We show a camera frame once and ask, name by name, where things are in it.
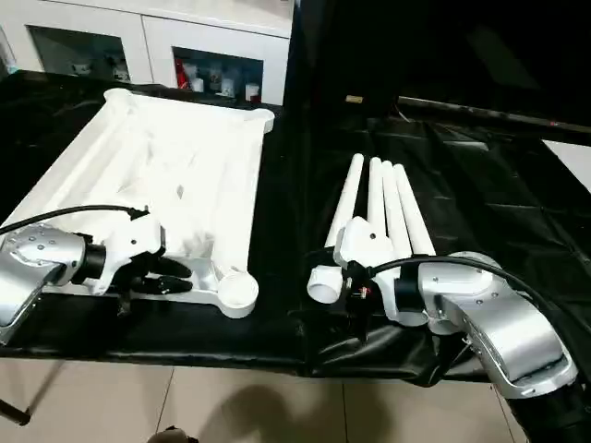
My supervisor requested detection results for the white plastic table leg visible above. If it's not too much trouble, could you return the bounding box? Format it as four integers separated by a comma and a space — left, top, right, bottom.
380, 160, 416, 255
392, 165, 438, 257
368, 157, 393, 241
307, 153, 366, 305

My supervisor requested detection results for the white plastic table top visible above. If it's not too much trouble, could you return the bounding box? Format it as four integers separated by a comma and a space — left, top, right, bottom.
0, 88, 277, 320

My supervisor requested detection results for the grey robot torso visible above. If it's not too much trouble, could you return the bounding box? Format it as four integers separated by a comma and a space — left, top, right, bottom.
151, 426, 199, 443

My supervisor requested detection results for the black mat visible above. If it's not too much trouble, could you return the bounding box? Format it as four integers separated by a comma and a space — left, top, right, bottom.
0, 68, 591, 382

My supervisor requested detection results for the white cabinet with glass doors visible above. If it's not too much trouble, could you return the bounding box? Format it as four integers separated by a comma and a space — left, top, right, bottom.
0, 0, 292, 108

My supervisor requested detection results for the black backdrop cloth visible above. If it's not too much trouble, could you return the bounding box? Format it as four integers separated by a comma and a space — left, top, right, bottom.
285, 0, 591, 135

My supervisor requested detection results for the white paper sheet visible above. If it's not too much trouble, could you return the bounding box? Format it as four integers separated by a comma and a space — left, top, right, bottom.
542, 138, 591, 195

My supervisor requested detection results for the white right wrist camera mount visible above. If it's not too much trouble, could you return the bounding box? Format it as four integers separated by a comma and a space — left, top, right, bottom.
332, 217, 430, 327

